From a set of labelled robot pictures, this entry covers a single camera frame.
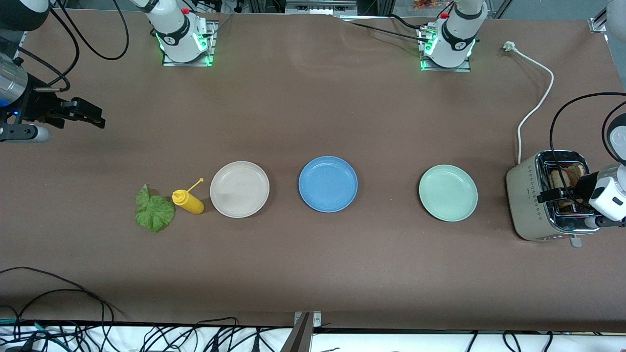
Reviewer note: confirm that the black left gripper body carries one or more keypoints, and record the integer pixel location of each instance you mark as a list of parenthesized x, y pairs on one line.
[(584, 186)]

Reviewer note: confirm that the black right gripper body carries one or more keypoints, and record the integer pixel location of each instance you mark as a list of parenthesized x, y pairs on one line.
[(38, 104)]

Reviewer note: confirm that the brown bread slice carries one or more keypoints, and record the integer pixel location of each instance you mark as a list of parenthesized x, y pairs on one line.
[(557, 177), (579, 171)]

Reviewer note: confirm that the green lettuce leaf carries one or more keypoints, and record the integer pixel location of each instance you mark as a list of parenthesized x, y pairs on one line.
[(154, 212)]

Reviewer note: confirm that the yellow mustard squeeze bottle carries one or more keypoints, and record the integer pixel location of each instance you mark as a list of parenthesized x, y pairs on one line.
[(190, 203)]

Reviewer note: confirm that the mint green round plate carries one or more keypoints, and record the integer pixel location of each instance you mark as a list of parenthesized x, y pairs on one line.
[(448, 193)]

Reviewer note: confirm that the beige round plate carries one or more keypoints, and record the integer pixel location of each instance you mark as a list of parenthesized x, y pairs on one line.
[(239, 189)]

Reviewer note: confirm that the blue round plate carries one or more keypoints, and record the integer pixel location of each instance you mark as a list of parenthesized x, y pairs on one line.
[(327, 183)]

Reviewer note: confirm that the beige chrome toaster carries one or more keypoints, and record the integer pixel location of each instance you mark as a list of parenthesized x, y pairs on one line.
[(523, 200)]

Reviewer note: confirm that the brown table cover sheet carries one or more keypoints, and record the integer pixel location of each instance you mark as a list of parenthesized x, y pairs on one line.
[(391, 274)]

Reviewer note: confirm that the orange snack packet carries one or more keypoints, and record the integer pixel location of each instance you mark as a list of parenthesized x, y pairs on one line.
[(425, 4)]

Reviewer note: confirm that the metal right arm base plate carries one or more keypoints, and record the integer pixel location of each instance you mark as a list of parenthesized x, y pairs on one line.
[(213, 46)]

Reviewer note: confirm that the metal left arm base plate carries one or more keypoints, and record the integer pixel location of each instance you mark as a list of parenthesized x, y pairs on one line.
[(447, 70)]

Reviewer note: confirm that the silver metal frame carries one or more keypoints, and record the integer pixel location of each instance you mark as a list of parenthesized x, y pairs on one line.
[(320, 7)]

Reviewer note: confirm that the aluminium table edge bracket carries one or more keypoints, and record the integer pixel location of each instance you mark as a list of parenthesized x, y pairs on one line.
[(301, 337)]

